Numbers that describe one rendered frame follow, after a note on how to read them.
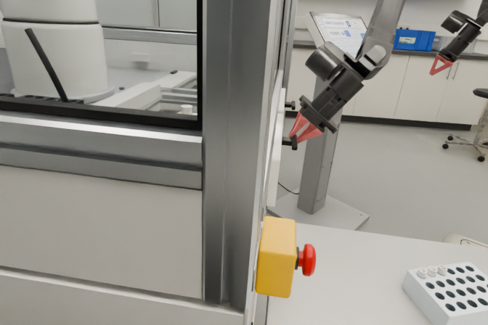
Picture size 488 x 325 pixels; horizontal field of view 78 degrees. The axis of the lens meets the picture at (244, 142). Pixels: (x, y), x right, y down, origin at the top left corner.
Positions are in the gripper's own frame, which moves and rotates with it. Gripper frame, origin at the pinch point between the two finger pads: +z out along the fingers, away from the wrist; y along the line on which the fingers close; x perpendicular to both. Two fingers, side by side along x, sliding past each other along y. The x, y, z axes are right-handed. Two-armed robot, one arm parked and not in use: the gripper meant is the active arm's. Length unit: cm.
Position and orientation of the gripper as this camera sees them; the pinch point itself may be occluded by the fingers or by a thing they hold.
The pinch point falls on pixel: (292, 139)
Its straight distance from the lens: 72.2
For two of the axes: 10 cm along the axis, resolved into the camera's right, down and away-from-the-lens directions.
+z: -6.3, 6.9, 3.6
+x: -1.3, 3.6, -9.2
